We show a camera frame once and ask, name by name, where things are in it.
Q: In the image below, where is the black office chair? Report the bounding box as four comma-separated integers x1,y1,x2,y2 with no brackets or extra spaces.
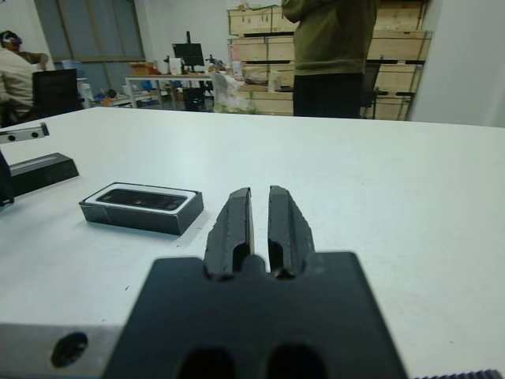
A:
31,68,84,119

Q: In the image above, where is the standing person olive sweater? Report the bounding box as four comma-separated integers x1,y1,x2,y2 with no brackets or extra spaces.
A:
281,0,380,118

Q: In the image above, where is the black box base white insert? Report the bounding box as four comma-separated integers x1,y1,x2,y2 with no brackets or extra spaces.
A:
78,181,205,237

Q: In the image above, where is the window with grey frame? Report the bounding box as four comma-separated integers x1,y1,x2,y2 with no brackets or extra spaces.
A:
34,0,145,63

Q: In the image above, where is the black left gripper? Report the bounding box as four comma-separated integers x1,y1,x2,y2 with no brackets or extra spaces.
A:
0,122,51,210

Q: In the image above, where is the crumpled plastic bag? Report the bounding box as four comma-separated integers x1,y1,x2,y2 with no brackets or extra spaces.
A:
211,69,258,116

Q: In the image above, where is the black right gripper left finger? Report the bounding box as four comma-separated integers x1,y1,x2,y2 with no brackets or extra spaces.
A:
204,186,256,281

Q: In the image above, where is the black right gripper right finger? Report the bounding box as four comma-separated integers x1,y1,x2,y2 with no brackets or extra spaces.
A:
267,184,316,280

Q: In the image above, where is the brown cardboard box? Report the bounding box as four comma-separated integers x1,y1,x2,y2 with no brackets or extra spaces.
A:
129,62,155,77

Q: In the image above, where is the pink paper sign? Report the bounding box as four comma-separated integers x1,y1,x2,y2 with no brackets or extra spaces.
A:
230,44,244,78

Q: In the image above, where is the black computer tower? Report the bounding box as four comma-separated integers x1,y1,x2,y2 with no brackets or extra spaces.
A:
181,87,207,112

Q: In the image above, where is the white frame desk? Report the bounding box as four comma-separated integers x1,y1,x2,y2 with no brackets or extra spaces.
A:
124,72,217,111

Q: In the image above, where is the seated person white shirt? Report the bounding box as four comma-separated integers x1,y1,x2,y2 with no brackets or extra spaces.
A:
0,29,51,122

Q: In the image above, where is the black computer monitor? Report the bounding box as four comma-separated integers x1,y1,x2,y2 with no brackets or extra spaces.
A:
172,42,206,68

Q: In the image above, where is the wooden crate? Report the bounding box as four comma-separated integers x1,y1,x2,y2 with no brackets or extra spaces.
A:
228,30,433,63
236,62,421,94
227,0,430,36
236,90,413,121

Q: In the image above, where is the black box lid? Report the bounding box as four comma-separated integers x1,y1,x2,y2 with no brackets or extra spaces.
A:
7,152,80,198

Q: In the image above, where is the black mesh chair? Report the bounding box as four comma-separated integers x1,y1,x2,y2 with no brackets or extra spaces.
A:
359,61,391,119

